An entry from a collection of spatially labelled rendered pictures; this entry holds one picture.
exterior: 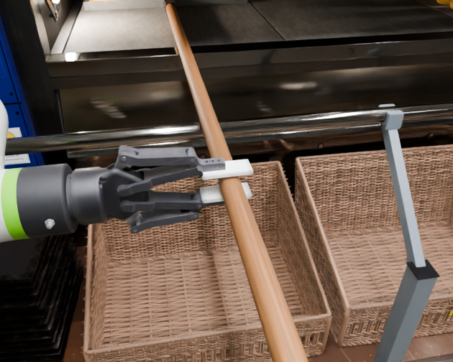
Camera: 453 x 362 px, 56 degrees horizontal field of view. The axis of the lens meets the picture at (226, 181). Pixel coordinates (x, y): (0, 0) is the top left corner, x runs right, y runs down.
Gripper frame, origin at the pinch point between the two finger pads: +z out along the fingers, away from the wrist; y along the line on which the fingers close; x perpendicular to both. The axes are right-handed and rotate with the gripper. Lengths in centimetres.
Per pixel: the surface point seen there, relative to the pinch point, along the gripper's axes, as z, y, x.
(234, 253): 11, 61, -45
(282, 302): 1.2, -1.0, 22.2
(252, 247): 0.1, -1.3, 14.7
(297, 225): 26, 41, -33
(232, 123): 5.2, 2.4, -20.8
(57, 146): -25.8, 3.7, -20.5
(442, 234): 80, 61, -41
